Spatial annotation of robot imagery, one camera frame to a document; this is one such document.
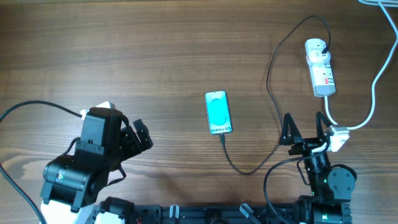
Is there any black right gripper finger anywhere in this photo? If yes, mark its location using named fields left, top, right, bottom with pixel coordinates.
left=316, top=111, right=331, bottom=143
left=279, top=113, right=302, bottom=146

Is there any black USB charging cable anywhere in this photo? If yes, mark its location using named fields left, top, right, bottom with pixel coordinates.
left=219, top=14, right=332, bottom=176

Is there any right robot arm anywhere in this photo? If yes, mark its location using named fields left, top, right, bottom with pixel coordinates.
left=279, top=112, right=358, bottom=224

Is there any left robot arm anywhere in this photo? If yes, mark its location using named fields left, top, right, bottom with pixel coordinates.
left=40, top=107, right=153, bottom=223

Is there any white USB charger plug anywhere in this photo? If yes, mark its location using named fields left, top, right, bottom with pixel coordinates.
left=306, top=49, right=331, bottom=66

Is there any white power strip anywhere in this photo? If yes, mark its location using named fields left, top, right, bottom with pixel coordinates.
left=305, top=39, right=336, bottom=98

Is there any black right camera cable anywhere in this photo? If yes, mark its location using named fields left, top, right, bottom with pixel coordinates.
left=262, top=141, right=329, bottom=224

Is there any black camera cable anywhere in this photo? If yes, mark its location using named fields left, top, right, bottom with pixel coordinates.
left=0, top=100, right=83, bottom=224
left=262, top=141, right=329, bottom=224

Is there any black left camera cable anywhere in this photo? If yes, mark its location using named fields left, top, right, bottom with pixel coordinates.
left=0, top=100, right=83, bottom=224

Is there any white power strip cord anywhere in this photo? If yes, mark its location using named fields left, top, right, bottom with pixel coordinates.
left=324, top=0, right=398, bottom=131

